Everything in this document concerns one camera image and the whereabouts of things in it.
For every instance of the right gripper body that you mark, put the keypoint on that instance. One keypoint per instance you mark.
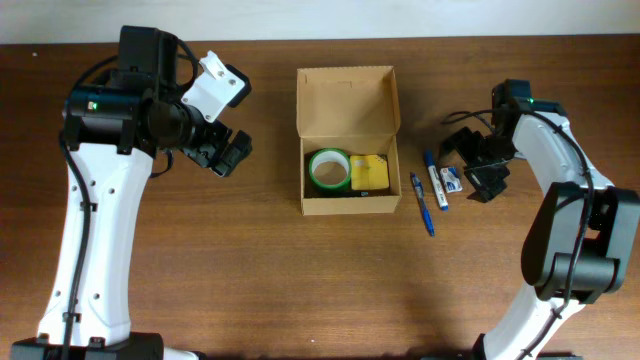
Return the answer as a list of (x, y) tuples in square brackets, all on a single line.
[(486, 160)]

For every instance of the blue white marker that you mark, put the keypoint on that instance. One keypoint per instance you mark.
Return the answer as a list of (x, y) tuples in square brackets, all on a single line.
[(436, 183)]

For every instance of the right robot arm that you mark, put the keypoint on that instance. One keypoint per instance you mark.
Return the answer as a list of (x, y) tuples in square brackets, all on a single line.
[(580, 242)]

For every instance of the brown cardboard box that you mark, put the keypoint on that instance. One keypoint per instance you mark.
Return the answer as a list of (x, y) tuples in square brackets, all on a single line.
[(354, 110)]

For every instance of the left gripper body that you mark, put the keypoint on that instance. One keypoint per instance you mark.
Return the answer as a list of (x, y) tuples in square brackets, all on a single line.
[(215, 145)]

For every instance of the yellow sticky note pad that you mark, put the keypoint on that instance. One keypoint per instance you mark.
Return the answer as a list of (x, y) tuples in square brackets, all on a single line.
[(369, 172)]

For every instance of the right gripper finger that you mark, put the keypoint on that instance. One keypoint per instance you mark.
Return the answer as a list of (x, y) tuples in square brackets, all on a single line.
[(465, 142), (488, 182)]

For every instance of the blue white staples box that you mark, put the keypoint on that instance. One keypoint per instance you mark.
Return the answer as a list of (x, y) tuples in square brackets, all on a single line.
[(450, 179)]

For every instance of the green tape roll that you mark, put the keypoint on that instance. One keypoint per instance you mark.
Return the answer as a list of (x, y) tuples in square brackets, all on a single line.
[(330, 171)]

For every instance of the blue ballpoint pen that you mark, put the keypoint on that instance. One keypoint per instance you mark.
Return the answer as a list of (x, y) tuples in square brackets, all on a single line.
[(419, 192)]

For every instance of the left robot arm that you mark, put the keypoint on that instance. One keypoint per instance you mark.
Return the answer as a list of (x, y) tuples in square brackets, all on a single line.
[(154, 96)]

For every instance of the red black stapler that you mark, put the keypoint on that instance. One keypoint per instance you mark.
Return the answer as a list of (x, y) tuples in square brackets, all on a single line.
[(362, 193)]

